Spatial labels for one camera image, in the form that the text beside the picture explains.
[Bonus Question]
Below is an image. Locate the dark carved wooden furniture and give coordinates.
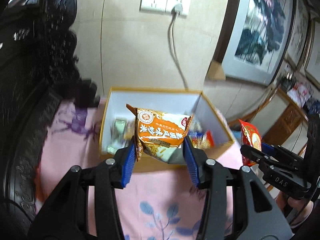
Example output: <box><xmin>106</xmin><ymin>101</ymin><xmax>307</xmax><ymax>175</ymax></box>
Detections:
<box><xmin>0</xmin><ymin>0</ymin><xmax>101</xmax><ymax>240</ymax></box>

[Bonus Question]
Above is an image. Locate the yellow cardboard box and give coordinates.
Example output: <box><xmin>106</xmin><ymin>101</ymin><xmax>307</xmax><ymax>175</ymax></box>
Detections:
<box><xmin>99</xmin><ymin>86</ymin><xmax>236</xmax><ymax>173</ymax></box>

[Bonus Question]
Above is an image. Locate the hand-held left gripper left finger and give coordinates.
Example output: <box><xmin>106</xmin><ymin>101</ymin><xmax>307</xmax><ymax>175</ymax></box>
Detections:
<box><xmin>27</xmin><ymin>139</ymin><xmax>137</xmax><ymax>240</ymax></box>

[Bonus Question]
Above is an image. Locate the orange rice snack packet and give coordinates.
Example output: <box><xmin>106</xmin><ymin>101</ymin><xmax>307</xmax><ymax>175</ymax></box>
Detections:
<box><xmin>126</xmin><ymin>103</ymin><xmax>195</xmax><ymax>164</ymax></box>

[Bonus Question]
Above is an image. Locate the cardboard corner protector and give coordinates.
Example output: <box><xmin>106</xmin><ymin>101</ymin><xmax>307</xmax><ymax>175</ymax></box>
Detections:
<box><xmin>204</xmin><ymin>61</ymin><xmax>226</xmax><ymax>81</ymax></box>

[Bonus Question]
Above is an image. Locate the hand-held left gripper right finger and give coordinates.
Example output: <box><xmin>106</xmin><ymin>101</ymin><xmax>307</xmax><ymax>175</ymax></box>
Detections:
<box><xmin>183</xmin><ymin>138</ymin><xmax>293</xmax><ymax>240</ymax></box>

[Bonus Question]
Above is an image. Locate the pink printed tablecloth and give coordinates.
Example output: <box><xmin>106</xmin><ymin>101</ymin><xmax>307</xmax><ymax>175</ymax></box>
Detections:
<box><xmin>34</xmin><ymin>97</ymin><xmax>252</xmax><ymax>240</ymax></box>

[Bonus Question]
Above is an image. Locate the grey power cable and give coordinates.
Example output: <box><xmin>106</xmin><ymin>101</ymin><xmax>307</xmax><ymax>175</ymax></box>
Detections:
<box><xmin>168</xmin><ymin>14</ymin><xmax>190</xmax><ymax>90</ymax></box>

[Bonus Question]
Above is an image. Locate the red round biscuit packet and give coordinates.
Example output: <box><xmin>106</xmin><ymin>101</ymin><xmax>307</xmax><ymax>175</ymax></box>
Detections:
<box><xmin>238</xmin><ymin>119</ymin><xmax>263</xmax><ymax>167</ymax></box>

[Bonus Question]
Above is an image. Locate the person's right hand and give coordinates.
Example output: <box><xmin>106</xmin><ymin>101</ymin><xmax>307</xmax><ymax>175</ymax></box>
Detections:
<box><xmin>278</xmin><ymin>197</ymin><xmax>313</xmax><ymax>227</ymax></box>

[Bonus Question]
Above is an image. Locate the blue ridged snack packet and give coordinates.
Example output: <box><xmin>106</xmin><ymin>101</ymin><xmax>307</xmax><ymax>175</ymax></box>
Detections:
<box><xmin>188</xmin><ymin>127</ymin><xmax>206</xmax><ymax>142</ymax></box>

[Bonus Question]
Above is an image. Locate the red cookie packet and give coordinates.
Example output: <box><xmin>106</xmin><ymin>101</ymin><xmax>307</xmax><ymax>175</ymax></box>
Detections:
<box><xmin>199</xmin><ymin>130</ymin><xmax>215</xmax><ymax>150</ymax></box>

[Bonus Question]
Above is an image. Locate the framed picture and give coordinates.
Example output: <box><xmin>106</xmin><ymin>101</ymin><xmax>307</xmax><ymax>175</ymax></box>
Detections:
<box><xmin>285</xmin><ymin>4</ymin><xmax>312</xmax><ymax>67</ymax></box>

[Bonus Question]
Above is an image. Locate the white wall socket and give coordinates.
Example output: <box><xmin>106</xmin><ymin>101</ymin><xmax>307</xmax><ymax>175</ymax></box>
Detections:
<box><xmin>139</xmin><ymin>0</ymin><xmax>168</xmax><ymax>14</ymax></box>
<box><xmin>165</xmin><ymin>0</ymin><xmax>192</xmax><ymax>19</ymax></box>

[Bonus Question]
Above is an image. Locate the framed lotus painting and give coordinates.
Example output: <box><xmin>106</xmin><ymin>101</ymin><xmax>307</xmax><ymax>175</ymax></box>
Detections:
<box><xmin>221</xmin><ymin>0</ymin><xmax>296</xmax><ymax>86</ymax></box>

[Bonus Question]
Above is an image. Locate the wooden cabinet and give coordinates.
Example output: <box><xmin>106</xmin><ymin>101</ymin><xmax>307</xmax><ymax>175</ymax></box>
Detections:
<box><xmin>261</xmin><ymin>87</ymin><xmax>309</xmax><ymax>152</ymax></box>

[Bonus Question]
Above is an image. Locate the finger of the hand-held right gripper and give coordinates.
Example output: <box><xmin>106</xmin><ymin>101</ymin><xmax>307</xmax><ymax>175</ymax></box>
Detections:
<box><xmin>240</xmin><ymin>144</ymin><xmax>298</xmax><ymax>172</ymax></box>
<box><xmin>261</xmin><ymin>142</ymin><xmax>305</xmax><ymax>167</ymax></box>

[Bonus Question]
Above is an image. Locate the light green snack packet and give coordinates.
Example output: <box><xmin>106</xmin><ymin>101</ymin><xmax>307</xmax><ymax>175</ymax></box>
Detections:
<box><xmin>107</xmin><ymin>117</ymin><xmax>131</xmax><ymax>154</ymax></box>

